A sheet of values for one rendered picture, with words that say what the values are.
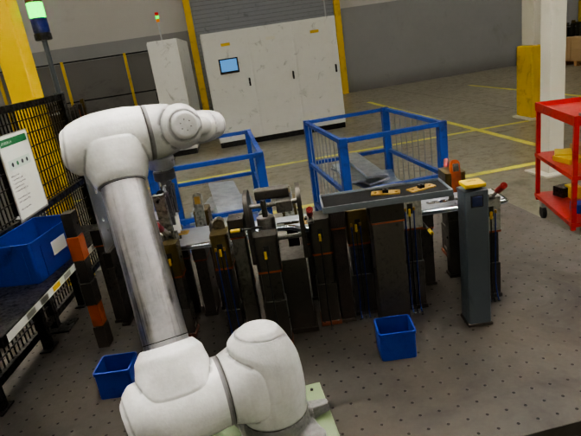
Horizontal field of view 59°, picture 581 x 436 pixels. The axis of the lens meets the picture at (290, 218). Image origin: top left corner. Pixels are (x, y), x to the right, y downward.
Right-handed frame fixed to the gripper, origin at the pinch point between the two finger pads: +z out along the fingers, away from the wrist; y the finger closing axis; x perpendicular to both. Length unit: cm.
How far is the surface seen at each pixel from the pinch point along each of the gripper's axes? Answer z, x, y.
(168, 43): -86, 139, 755
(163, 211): -9.6, -1.5, -16.5
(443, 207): 6, -95, -7
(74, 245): -3.0, 29.3, -18.5
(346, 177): 39, -81, 176
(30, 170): -24, 54, 16
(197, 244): 5.6, -8.7, -10.1
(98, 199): -12.4, 25.8, 1.6
